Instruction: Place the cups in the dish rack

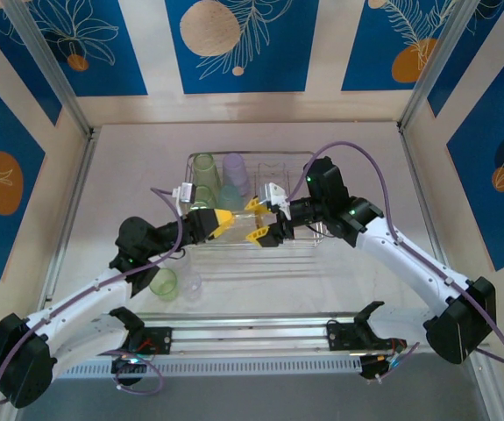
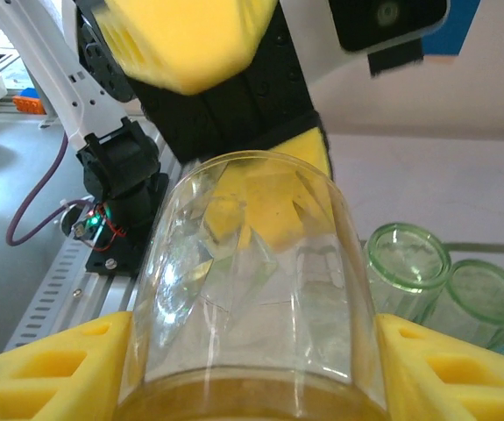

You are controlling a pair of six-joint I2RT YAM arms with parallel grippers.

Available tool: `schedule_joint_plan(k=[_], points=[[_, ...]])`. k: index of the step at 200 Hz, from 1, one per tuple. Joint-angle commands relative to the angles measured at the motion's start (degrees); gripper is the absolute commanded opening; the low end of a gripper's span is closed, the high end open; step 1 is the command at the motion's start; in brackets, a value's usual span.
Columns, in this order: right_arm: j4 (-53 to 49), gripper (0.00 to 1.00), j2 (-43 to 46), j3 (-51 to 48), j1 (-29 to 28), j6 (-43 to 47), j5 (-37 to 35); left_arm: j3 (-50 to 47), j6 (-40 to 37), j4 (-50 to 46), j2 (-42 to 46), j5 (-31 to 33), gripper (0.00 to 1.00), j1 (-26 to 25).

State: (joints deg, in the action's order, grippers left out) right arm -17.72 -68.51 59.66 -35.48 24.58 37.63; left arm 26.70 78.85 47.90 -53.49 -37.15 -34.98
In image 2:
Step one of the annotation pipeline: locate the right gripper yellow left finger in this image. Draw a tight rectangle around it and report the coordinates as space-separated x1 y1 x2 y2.
0 310 134 421

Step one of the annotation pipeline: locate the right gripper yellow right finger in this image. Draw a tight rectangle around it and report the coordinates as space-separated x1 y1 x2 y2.
376 313 504 421

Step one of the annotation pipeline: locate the tall green glass tumbler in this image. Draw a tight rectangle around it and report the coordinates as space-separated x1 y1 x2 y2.
363 222 453 328
422 258 504 350

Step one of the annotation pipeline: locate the amber transparent cup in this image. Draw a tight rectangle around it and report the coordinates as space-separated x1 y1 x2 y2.
114 148 389 421

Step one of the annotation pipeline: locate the small black controller board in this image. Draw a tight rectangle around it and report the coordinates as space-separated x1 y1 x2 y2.
60 203 125 246

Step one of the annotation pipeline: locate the orange plastic object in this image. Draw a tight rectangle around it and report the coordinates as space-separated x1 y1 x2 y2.
12 95 46 116

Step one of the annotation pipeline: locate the white slotted cable duct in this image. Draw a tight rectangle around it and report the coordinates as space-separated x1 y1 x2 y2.
4 227 117 352

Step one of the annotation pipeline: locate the wide aluminium base rail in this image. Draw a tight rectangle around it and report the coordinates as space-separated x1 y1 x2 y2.
71 131 182 325

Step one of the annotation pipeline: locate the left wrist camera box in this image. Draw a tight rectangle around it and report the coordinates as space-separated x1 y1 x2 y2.
328 0 451 54

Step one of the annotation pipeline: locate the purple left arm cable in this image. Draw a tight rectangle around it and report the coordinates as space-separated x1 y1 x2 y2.
4 131 99 247

